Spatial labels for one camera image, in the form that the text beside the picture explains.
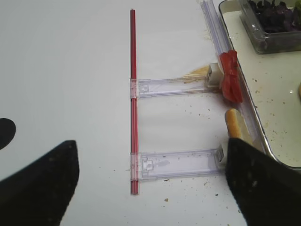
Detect left clear long divider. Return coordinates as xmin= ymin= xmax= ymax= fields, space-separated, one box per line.
xmin=200 ymin=0 xmax=268 ymax=154

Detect white plastic pusher block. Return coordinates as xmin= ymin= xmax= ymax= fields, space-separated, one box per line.
xmin=206 ymin=63 xmax=224 ymax=89

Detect white metal tray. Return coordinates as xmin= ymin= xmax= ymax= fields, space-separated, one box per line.
xmin=219 ymin=0 xmax=301 ymax=170

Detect purple lettuce leaves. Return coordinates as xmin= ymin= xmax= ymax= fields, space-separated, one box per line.
xmin=248 ymin=0 xmax=301 ymax=33

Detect left red rail strip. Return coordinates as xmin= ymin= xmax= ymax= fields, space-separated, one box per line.
xmin=130 ymin=9 xmax=139 ymax=195

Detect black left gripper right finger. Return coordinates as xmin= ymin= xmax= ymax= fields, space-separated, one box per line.
xmin=225 ymin=138 xmax=301 ymax=226

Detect clear crossbar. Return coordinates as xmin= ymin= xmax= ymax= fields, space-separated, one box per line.
xmin=130 ymin=143 xmax=228 ymax=181
xmin=130 ymin=76 xmax=220 ymax=98

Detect clear plastic salad box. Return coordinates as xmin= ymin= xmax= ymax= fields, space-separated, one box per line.
xmin=238 ymin=0 xmax=301 ymax=54

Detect green lettuce leaves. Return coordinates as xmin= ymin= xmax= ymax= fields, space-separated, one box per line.
xmin=293 ymin=0 xmax=301 ymax=26

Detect left near clear crossbar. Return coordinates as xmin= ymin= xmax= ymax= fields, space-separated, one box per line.
xmin=130 ymin=143 xmax=228 ymax=181

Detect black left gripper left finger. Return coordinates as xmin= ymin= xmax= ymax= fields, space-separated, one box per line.
xmin=0 ymin=140 xmax=79 ymax=226

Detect left far clear crossbar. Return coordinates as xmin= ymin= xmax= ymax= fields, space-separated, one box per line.
xmin=130 ymin=76 xmax=220 ymax=98

